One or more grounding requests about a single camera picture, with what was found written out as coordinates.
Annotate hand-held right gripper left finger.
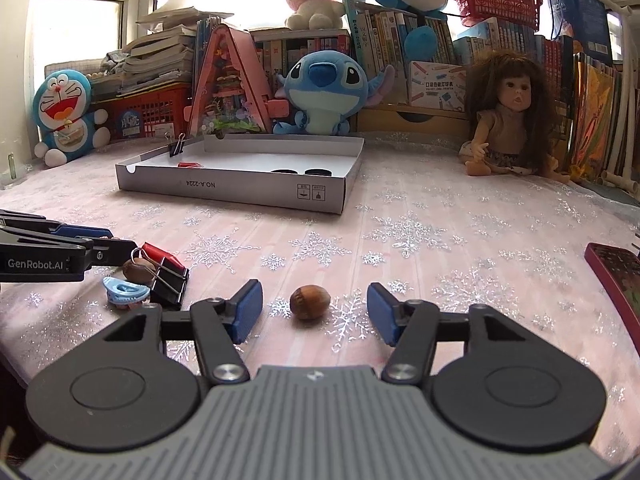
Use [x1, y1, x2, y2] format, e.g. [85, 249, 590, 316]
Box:
[100, 280, 263, 386]

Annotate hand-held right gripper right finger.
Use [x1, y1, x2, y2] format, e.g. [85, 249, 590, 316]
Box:
[367, 282, 538, 387]

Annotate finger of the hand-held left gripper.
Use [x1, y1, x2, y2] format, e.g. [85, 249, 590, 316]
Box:
[0, 209, 114, 240]
[0, 229, 139, 271]

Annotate brown hazelnut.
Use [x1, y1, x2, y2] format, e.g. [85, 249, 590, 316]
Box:
[122, 259, 157, 285]
[289, 284, 332, 322]

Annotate blue plastic clip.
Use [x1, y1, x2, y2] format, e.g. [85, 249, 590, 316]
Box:
[102, 276, 151, 311]

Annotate large black binder clip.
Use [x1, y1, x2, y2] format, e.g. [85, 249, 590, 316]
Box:
[131, 249, 191, 308]

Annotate white cardboard box tray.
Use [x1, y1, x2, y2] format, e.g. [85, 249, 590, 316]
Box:
[115, 134, 365, 215]

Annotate pink snowflake tablecloth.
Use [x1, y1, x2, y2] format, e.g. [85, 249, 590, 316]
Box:
[0, 130, 640, 461]

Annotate blue cat plush toy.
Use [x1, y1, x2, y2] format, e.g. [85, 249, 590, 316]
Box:
[32, 69, 111, 167]

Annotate red plastic basket with label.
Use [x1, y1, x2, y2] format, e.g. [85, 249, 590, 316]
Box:
[102, 82, 193, 141]

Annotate stack of books and papers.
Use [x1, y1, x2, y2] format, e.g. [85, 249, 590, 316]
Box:
[90, 7, 201, 101]

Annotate wooden drawer box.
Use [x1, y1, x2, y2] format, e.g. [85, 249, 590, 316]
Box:
[356, 104, 471, 136]

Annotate pink triangular house model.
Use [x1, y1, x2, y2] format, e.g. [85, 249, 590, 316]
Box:
[185, 24, 290, 136]

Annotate blue alien plush toy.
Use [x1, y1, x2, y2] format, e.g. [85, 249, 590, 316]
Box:
[272, 50, 396, 136]

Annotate white label printer box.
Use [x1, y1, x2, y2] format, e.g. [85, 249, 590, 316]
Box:
[406, 60, 468, 111]

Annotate dark red flat case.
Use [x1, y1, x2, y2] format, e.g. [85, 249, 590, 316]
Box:
[585, 242, 640, 326]

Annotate brown-haired doll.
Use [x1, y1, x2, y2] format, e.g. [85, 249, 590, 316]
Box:
[459, 51, 571, 183]

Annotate row of shelved books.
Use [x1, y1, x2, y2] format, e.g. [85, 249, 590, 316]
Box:
[250, 0, 576, 111]

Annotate row of colourful thin books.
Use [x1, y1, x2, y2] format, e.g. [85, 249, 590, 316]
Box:
[570, 52, 626, 181]

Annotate white pipe rack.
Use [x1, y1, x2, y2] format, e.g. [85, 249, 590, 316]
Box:
[597, 0, 640, 191]

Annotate red mesh plastic basket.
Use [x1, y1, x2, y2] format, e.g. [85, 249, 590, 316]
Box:
[452, 0, 545, 28]

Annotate blue paper bag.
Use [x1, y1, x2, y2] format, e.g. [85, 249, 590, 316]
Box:
[547, 0, 613, 63]

